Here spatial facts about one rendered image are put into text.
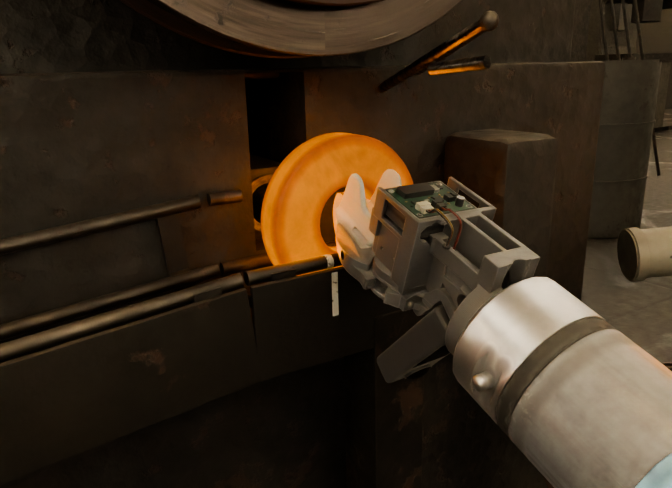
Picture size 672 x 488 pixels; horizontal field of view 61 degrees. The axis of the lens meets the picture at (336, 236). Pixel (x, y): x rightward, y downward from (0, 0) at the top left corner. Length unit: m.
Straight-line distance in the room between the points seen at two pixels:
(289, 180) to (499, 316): 0.22
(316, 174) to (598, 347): 0.27
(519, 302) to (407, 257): 0.09
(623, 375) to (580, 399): 0.02
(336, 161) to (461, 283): 0.17
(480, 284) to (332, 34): 0.22
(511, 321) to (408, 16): 0.28
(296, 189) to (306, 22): 0.13
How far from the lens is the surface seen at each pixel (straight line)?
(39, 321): 0.50
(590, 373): 0.33
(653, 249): 0.69
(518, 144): 0.60
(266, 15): 0.45
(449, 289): 0.40
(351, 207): 0.48
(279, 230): 0.49
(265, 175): 0.59
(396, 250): 0.41
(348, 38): 0.48
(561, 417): 0.33
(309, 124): 0.57
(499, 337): 0.35
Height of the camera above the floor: 0.87
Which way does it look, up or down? 16 degrees down
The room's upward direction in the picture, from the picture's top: 1 degrees counter-clockwise
